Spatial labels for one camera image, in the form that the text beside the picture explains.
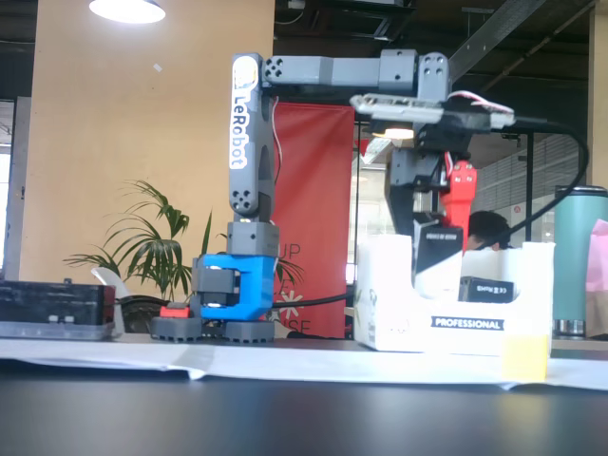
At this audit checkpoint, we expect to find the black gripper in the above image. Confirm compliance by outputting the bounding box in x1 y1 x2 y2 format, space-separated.
386 121 479 239

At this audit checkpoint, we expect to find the small black box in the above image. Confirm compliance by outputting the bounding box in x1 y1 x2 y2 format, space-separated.
411 217 465 277
458 275 516 304

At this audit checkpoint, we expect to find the grey robot arm blue base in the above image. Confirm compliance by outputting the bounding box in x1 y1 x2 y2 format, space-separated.
151 48 451 346

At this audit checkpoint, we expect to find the dark-haired person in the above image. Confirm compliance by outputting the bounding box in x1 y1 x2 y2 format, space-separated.
466 210 513 253

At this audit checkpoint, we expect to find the black pendant lamp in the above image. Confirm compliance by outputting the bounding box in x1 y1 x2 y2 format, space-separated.
371 123 417 141

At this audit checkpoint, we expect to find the white cardboard box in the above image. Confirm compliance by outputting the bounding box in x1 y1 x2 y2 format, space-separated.
354 234 557 358

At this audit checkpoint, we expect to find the red banner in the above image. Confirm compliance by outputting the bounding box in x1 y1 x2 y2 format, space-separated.
270 101 356 336

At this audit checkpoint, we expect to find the teal thermos bottle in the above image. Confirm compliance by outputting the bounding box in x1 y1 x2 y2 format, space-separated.
553 185 608 339

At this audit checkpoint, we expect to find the pink tissue paper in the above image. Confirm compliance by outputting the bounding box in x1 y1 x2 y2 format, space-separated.
584 218 608 294

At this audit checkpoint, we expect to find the yellow cube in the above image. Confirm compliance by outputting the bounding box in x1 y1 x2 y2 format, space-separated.
503 333 550 384

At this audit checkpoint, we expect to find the white paper sheet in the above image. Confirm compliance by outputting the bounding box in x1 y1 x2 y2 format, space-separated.
0 337 608 392

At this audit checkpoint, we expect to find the brown kraft paper bag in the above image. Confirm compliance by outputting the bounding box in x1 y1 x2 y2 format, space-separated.
584 290 608 339

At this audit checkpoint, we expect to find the black steel ceiling beam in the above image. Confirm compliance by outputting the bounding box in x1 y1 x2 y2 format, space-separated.
448 0 600 77

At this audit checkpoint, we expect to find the green palm plant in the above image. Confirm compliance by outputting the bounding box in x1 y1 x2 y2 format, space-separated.
64 179 305 305

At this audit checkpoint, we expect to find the white pendant lamp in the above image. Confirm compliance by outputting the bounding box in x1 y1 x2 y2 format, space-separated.
88 0 167 25

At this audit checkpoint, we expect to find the black electronics case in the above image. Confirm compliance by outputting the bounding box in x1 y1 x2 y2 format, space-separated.
0 278 118 341

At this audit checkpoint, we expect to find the white camera board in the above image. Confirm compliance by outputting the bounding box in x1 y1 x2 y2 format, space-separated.
349 91 516 128

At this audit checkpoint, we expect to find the thick black camera cable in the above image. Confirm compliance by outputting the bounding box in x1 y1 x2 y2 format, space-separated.
269 117 591 306

